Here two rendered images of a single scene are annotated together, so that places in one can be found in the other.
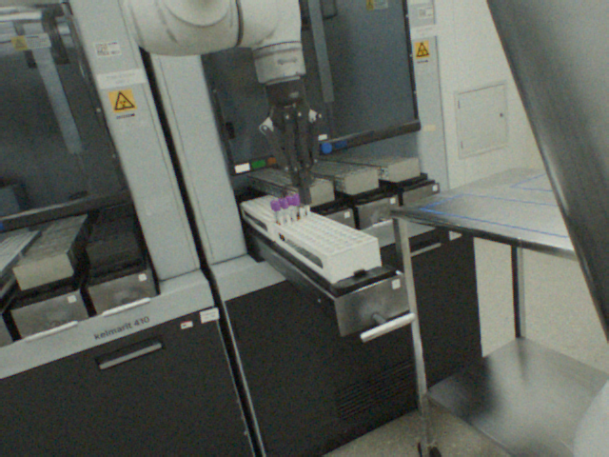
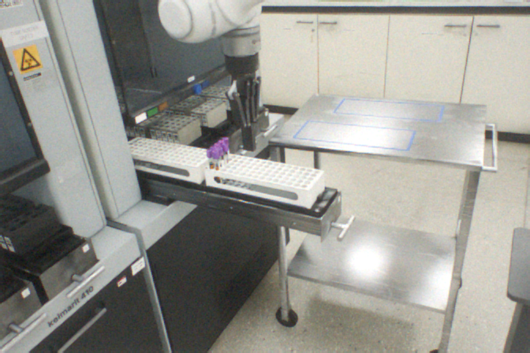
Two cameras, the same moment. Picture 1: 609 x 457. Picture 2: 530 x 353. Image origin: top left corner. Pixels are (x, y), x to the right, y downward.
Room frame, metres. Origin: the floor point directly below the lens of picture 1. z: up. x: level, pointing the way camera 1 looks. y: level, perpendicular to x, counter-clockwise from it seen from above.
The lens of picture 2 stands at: (0.03, 0.60, 1.39)
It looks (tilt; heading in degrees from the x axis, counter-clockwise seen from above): 30 degrees down; 320
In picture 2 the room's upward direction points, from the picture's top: 5 degrees counter-clockwise
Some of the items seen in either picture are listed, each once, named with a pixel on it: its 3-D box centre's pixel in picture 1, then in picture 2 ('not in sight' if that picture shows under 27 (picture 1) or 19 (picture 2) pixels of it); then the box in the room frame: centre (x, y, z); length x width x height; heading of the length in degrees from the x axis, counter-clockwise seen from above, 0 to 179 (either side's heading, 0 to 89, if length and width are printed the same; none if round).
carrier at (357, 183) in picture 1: (360, 183); (214, 115); (1.22, -0.21, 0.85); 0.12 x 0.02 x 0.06; 109
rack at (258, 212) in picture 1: (271, 217); (166, 160); (1.09, 0.07, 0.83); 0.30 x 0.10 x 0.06; 19
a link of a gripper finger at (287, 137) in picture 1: (288, 143); (242, 104); (0.81, -0.01, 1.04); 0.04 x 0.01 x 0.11; 19
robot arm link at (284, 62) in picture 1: (280, 65); (240, 40); (0.81, -0.02, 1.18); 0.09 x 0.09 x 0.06
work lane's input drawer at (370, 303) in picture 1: (300, 251); (221, 188); (0.92, 0.01, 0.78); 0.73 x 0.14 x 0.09; 19
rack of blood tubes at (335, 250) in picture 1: (320, 244); (263, 180); (0.79, -0.03, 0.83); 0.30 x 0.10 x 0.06; 19
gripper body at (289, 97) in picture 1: (287, 106); (243, 73); (0.81, -0.02, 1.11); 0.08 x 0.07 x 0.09; 109
